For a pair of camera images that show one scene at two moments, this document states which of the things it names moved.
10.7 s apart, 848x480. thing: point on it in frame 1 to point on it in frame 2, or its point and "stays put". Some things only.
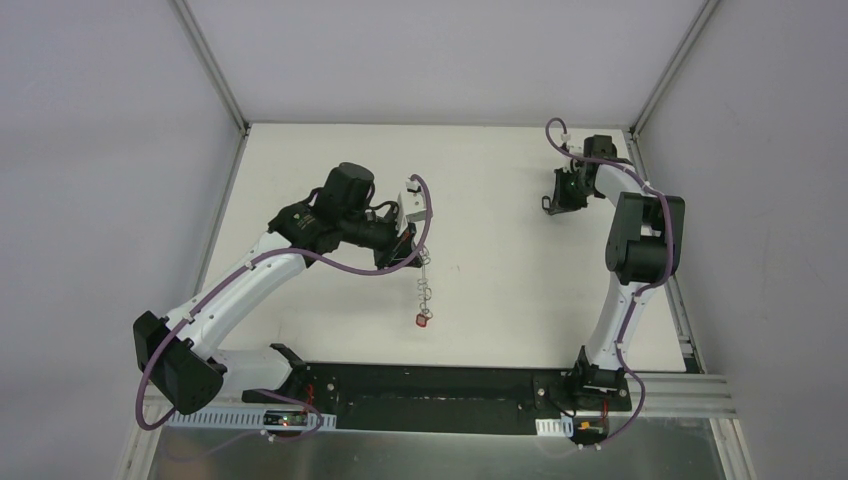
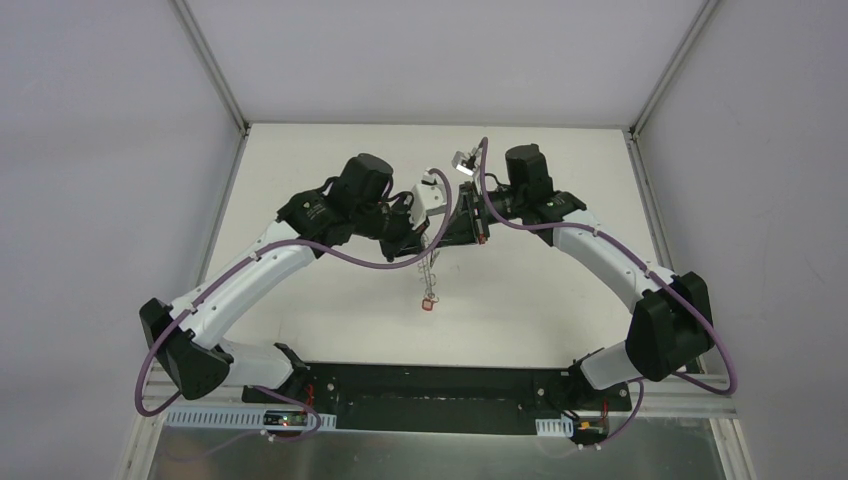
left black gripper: x=403 y=242 stays put
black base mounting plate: x=440 y=398 stays put
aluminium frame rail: x=679 y=396 stays put
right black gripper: x=568 y=189 to x=473 y=216
